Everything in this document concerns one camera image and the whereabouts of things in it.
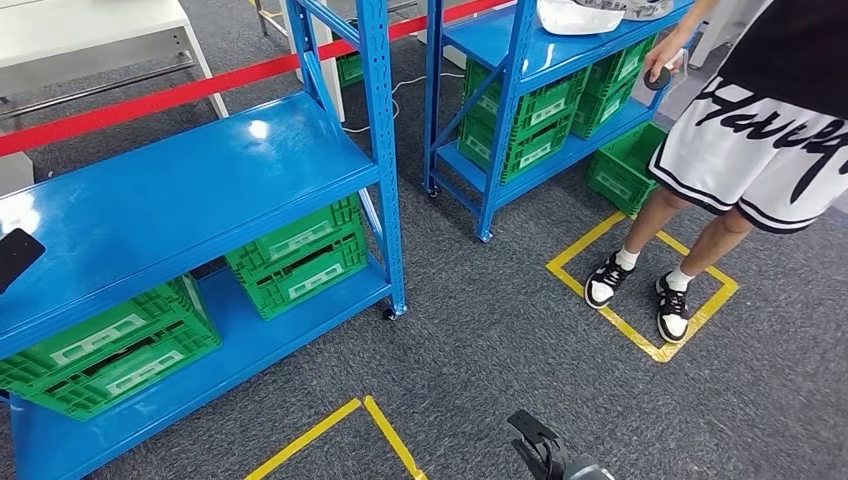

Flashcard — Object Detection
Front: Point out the person's right hand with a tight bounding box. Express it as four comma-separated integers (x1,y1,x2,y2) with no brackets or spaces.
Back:
643,26,694,84

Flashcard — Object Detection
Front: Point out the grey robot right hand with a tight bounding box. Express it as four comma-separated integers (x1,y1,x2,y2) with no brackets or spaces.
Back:
506,409,617,480

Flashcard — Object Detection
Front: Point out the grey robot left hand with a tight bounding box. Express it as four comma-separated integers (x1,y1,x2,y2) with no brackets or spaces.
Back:
0,228,46,296

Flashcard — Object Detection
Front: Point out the black round handheld device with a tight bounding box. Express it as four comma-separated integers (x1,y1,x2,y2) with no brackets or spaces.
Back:
643,49,692,92

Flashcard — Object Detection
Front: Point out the white curved panel part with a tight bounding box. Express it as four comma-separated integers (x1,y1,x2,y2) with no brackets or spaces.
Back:
536,0,627,36

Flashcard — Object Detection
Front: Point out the blue metal shelf rack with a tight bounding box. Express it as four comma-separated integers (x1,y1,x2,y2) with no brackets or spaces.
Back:
422,0,697,244
0,0,409,480

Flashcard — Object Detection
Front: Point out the person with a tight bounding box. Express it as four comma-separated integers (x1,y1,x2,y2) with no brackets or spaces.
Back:
582,0,848,346

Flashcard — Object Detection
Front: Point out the red barrier belt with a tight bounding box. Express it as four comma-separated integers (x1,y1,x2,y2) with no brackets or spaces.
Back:
0,0,518,159

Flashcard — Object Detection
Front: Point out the white power cable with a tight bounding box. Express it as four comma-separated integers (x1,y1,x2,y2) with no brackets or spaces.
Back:
343,71,466,135

